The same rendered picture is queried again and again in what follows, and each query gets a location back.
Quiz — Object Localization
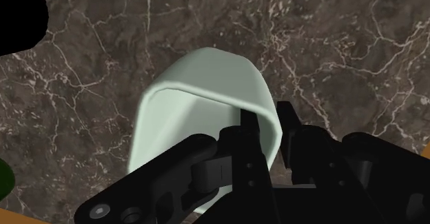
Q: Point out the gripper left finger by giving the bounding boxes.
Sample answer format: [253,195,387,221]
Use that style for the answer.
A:
[73,110,280,224]

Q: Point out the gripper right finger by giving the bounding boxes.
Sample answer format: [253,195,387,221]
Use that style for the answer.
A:
[276,100,430,224]

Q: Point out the pale green cup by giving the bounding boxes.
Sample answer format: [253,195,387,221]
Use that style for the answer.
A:
[127,46,283,215]

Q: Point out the dark green round thing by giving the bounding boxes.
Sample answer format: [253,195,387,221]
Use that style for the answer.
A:
[0,157,17,201]

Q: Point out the black rounded thing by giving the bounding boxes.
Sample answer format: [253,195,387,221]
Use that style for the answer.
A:
[0,0,50,56]

